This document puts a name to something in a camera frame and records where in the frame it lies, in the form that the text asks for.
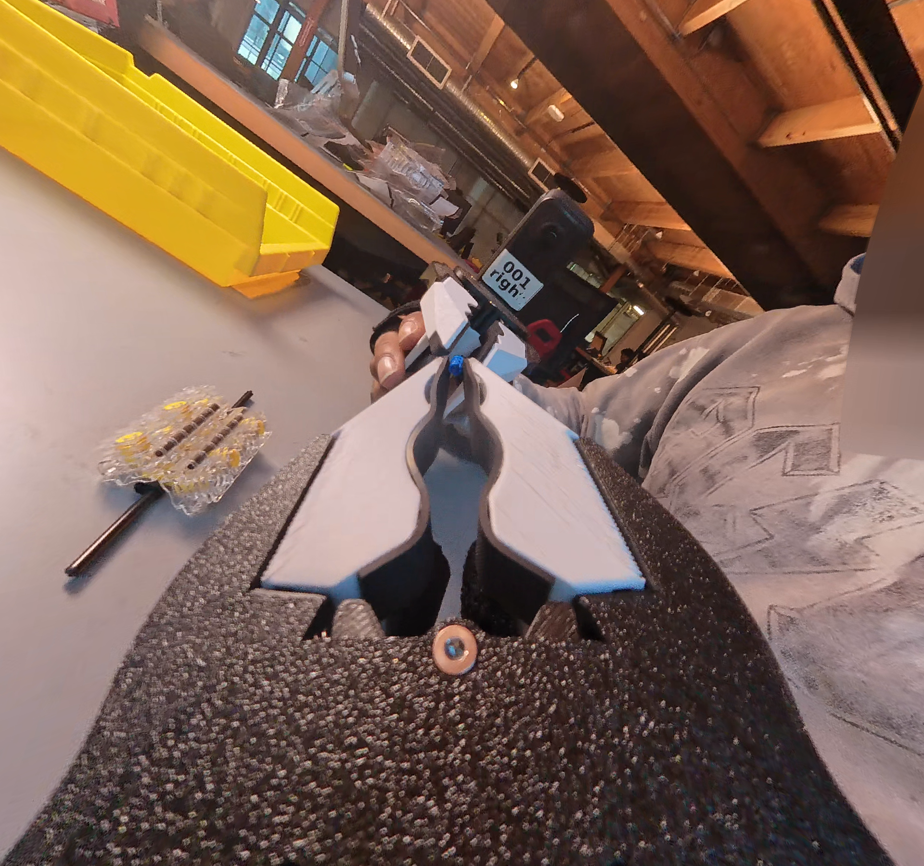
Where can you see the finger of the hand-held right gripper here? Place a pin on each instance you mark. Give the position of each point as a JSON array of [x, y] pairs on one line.
[[447, 310], [509, 359]]

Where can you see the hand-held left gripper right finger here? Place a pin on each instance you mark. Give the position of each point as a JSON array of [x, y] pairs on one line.
[[556, 505]]

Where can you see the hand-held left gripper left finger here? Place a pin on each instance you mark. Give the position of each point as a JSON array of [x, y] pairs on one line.
[[346, 505]]

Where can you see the person's right forearm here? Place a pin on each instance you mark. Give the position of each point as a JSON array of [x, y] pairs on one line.
[[650, 389]]

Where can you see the person's right hand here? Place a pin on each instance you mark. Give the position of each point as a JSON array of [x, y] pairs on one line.
[[390, 364]]

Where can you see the clear plastic bags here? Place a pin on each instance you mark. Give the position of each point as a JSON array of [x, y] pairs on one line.
[[411, 173]]

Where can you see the black axle rod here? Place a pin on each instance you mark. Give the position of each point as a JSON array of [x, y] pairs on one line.
[[101, 545]]

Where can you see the wooden table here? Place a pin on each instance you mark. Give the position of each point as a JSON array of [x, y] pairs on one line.
[[252, 104]]

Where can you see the window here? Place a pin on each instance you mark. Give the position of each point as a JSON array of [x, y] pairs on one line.
[[285, 35]]

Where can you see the yellow plastic bin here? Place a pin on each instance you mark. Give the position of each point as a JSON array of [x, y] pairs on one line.
[[144, 137]]

